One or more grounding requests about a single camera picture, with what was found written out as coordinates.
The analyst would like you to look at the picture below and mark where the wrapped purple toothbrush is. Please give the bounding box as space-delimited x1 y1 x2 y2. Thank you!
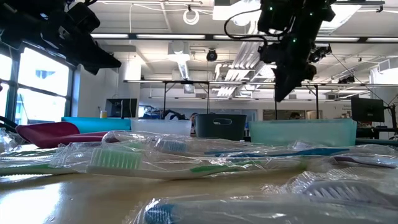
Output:
332 154 398 170

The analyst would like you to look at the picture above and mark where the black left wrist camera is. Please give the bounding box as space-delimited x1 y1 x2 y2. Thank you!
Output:
66 2 101 34

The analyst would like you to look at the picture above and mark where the light green translucent bin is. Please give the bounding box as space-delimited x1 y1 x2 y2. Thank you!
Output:
248 118 358 147

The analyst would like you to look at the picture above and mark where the black computer monitor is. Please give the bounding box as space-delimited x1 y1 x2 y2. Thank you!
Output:
104 98 139 119
350 96 386 123

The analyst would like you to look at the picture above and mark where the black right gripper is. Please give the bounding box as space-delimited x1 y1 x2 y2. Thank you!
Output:
273 43 317 103

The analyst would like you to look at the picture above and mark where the blue toothbrush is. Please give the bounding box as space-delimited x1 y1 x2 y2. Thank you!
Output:
154 136 352 158
130 192 398 224

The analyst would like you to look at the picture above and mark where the black overhead camera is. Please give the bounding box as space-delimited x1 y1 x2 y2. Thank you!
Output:
206 49 219 63

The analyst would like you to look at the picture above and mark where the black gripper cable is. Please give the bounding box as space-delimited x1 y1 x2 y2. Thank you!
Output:
223 8 269 43

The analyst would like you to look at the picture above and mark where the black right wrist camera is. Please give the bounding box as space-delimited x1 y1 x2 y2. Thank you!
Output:
257 42 280 65

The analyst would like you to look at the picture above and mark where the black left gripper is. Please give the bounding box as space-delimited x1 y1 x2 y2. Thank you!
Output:
39 23 123 76

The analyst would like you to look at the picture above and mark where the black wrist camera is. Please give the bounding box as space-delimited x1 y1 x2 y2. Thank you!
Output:
66 2 101 34
257 42 280 65

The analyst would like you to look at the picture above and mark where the magenta plastic bin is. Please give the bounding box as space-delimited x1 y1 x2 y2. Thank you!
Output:
15 121 121 149

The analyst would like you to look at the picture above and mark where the white ceiling duct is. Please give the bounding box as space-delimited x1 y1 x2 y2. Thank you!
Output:
167 40 192 80

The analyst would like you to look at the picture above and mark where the dark teal plastic bin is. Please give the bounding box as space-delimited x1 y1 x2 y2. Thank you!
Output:
195 113 248 141

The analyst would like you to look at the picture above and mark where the white cable coil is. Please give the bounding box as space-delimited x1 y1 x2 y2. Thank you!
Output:
182 8 201 26

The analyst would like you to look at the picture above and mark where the white translucent bin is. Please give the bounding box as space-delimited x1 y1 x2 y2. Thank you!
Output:
130 119 193 137

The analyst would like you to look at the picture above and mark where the ceiling light strip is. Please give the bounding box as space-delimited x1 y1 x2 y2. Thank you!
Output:
90 33 208 40
313 36 398 44

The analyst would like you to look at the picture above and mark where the blue plastic bin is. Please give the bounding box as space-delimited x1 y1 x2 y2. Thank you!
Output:
61 116 132 134

